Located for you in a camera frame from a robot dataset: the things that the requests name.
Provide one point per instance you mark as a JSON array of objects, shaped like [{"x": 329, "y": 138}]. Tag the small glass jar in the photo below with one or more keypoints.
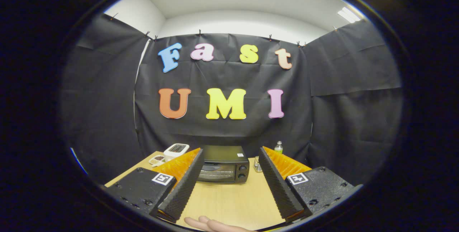
[{"x": 257, "y": 165}]

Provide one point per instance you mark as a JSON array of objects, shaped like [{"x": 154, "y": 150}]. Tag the white pop-up toaster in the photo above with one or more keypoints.
[{"x": 170, "y": 153}]

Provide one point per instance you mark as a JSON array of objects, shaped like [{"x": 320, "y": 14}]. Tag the black toaster oven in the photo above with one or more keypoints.
[{"x": 224, "y": 153}]

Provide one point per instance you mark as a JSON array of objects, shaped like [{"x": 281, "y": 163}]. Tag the ceiling light panel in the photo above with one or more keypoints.
[{"x": 348, "y": 14}]

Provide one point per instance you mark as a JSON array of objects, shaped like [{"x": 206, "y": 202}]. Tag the black backdrop cloth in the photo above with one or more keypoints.
[{"x": 229, "y": 77}]

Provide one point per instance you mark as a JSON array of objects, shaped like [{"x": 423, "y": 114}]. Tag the green drink bottle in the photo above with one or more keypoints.
[{"x": 278, "y": 148}]

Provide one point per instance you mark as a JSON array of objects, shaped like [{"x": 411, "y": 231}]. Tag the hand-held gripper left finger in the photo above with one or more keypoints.
[{"x": 183, "y": 185}]

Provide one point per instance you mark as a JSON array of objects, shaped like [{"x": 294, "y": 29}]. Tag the small white snack dish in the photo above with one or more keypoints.
[{"x": 156, "y": 159}]

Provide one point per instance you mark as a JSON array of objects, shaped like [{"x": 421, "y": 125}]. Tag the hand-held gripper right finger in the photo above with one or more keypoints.
[{"x": 278, "y": 185}]

